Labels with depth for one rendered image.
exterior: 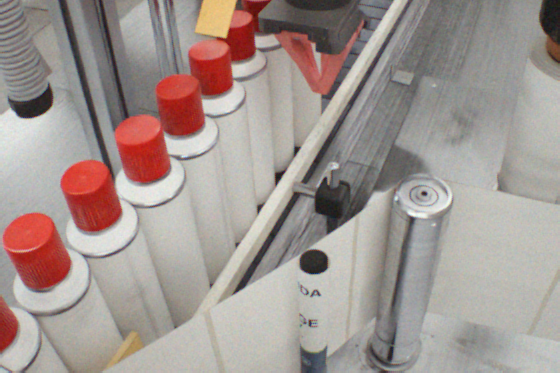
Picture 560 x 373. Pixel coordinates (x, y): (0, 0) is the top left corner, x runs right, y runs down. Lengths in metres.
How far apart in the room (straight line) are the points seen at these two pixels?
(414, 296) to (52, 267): 0.24
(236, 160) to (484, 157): 0.31
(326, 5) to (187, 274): 0.23
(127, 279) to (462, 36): 0.76
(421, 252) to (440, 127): 0.36
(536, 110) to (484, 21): 0.57
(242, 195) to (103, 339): 0.20
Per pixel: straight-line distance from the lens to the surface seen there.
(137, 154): 0.39
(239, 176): 0.52
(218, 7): 0.50
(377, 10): 0.97
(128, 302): 0.43
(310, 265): 0.32
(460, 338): 0.53
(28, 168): 0.82
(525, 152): 0.56
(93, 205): 0.37
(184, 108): 0.42
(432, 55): 0.96
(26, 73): 0.44
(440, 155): 0.68
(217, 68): 0.46
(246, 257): 0.53
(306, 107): 0.64
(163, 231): 0.43
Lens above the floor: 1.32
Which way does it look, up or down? 41 degrees down
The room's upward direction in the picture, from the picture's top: 3 degrees counter-clockwise
